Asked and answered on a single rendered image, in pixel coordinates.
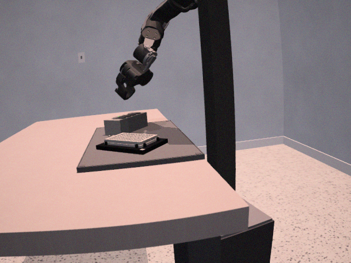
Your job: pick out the grey control panel with four buttons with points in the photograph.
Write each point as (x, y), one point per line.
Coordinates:
(125, 124)

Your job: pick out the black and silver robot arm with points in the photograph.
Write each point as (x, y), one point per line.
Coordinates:
(152, 30)

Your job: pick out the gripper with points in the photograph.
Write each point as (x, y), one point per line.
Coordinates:
(133, 73)

